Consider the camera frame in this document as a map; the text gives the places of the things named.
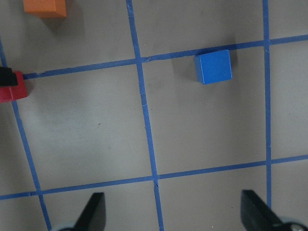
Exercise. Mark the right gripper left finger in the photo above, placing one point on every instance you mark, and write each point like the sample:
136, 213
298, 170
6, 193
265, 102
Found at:
93, 216

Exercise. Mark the red wooden block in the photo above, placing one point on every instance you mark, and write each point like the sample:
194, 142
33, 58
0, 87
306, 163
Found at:
13, 93

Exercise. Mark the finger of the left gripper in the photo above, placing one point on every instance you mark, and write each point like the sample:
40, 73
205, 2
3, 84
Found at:
7, 77

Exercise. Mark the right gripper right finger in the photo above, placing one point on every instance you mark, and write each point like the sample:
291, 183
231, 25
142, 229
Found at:
256, 215

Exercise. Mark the blue wooden block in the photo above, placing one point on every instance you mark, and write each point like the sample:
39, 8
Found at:
213, 67

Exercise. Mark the orange wooden block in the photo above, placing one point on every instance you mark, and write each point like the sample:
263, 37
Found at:
46, 8

